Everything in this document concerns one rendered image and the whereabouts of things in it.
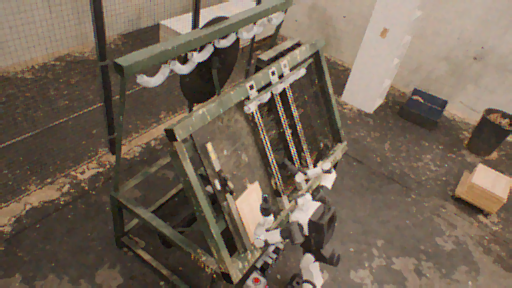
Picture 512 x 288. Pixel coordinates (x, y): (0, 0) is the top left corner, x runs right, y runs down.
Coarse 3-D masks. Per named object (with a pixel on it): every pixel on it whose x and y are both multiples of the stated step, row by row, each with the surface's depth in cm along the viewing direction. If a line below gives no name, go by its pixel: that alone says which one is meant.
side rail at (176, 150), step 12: (168, 144) 250; (180, 144) 249; (180, 156) 249; (180, 168) 255; (192, 168) 257; (192, 180) 256; (192, 192) 261; (192, 204) 268; (204, 204) 264; (204, 216) 267; (204, 228) 275; (216, 228) 273; (216, 240) 273; (216, 252) 281; (228, 264) 282
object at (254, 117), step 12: (252, 96) 297; (264, 96) 293; (252, 120) 309; (264, 132) 314; (264, 144) 315; (264, 156) 321; (276, 168) 326; (276, 180) 327; (276, 192) 334; (288, 204) 340
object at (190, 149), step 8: (312, 64) 394; (312, 88) 405; (320, 112) 414; (328, 120) 422; (184, 144) 271; (192, 144) 268; (192, 152) 268; (192, 160) 270; (200, 184) 276; (208, 200) 281; (224, 224) 292
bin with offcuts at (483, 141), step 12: (492, 108) 601; (480, 120) 594; (492, 120) 571; (504, 120) 586; (480, 132) 593; (492, 132) 578; (504, 132) 572; (468, 144) 619; (480, 144) 598; (492, 144) 590
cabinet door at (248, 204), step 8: (256, 184) 314; (248, 192) 306; (256, 192) 314; (240, 200) 298; (248, 200) 306; (256, 200) 314; (240, 208) 298; (248, 208) 306; (256, 208) 314; (240, 216) 299; (248, 216) 306; (256, 216) 313; (248, 224) 305; (256, 224) 313; (248, 232) 305
